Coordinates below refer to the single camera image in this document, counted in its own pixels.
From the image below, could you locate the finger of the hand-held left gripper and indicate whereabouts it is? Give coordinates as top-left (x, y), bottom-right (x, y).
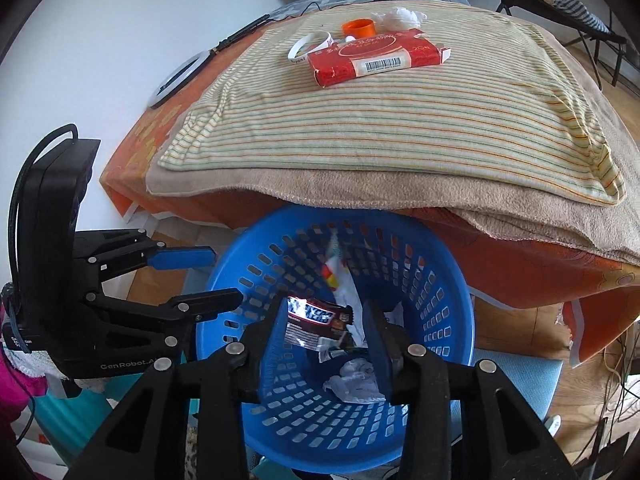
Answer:
top-left (75, 230), bottom-right (219, 287)
top-left (86, 287), bottom-right (245, 357)

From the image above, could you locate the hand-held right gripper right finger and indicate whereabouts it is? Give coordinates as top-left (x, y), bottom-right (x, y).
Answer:
top-left (361, 299), bottom-right (576, 480)

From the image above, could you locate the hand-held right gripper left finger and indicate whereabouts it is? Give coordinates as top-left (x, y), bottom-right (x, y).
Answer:
top-left (65, 294), bottom-right (289, 480)

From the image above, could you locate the dark candy bar wrapper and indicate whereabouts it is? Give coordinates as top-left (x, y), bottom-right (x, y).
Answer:
top-left (283, 296), bottom-right (357, 352)

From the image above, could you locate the blue plastic basket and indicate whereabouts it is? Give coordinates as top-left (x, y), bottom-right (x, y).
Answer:
top-left (195, 206), bottom-right (476, 474)

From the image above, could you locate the crumpled white paper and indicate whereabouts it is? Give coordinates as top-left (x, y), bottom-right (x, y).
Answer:
top-left (322, 357), bottom-right (387, 404)

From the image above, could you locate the colourful crumpled wrapper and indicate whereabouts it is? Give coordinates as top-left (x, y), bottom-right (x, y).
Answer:
top-left (322, 232), bottom-right (357, 307)

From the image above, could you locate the light blue mat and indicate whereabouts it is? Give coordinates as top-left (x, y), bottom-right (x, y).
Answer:
top-left (450, 357), bottom-right (564, 442)

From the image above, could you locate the pink cloth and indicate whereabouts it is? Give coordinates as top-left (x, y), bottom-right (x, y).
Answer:
top-left (0, 345), bottom-right (49, 442)

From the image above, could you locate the beige blanket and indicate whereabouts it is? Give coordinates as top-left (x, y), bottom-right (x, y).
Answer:
top-left (146, 2), bottom-right (640, 267)

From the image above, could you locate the orange bed sheet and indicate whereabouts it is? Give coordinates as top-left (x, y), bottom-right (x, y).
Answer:
top-left (100, 49), bottom-right (640, 369)

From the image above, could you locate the striped pillow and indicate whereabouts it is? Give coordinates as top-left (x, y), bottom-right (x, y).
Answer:
top-left (158, 10), bottom-right (627, 207)

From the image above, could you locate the black stick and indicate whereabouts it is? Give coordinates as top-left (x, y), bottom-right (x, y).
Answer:
top-left (210, 14), bottom-right (271, 56)

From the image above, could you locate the red wet wipes packet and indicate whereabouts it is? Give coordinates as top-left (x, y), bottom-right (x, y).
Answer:
top-left (306, 30), bottom-right (453, 89)

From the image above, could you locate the white paper band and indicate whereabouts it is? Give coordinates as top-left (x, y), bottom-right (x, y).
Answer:
top-left (287, 31), bottom-right (335, 67)

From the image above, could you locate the crumpled white tissue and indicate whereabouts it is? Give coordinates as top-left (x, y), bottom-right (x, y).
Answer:
top-left (372, 6), bottom-right (429, 31)

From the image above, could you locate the black folding chair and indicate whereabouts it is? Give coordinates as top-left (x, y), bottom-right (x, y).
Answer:
top-left (484, 0), bottom-right (629, 87)

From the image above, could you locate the striped dark cloth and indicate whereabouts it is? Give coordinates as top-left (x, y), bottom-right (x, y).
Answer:
top-left (552, 0), bottom-right (614, 37)

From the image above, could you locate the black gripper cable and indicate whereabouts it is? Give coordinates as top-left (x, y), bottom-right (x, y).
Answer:
top-left (9, 124), bottom-right (80, 288)

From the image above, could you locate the white ring light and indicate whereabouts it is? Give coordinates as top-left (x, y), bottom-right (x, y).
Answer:
top-left (147, 50), bottom-right (214, 110)

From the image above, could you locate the tangle of floor cables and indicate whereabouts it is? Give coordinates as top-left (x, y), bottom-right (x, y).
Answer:
top-left (597, 330), bottom-right (640, 463)

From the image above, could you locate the thin black cable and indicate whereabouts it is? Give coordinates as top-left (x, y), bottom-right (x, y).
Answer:
top-left (270, 0), bottom-right (322, 24)

